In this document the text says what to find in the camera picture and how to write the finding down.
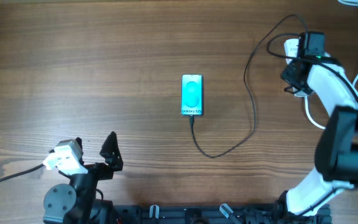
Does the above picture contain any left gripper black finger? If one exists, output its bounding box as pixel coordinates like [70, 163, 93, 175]
[75, 137, 84, 165]
[99, 131, 124, 172]

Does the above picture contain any black charging cable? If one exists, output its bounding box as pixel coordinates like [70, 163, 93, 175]
[188, 14, 309, 159]

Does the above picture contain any blue Galaxy S25 smartphone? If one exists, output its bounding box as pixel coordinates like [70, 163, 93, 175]
[181, 74, 203, 116]

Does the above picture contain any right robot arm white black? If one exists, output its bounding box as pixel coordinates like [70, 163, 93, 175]
[281, 32, 358, 218]

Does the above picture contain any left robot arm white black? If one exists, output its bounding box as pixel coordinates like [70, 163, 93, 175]
[43, 131, 123, 223]

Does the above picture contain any white power strip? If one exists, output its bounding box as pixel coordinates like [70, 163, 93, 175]
[284, 39, 299, 64]

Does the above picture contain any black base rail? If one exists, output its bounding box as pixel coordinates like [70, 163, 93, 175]
[112, 203, 333, 224]

